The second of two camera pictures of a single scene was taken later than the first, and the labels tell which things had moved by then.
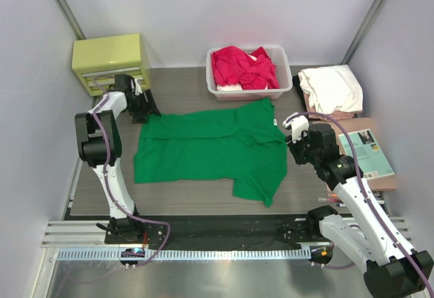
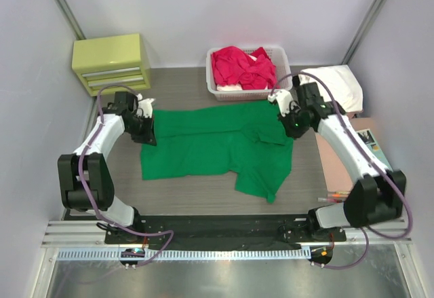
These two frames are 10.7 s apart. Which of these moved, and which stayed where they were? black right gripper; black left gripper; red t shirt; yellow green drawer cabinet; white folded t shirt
Moved: black left gripper; black right gripper
Stayed: white folded t shirt; red t shirt; yellow green drawer cabinet
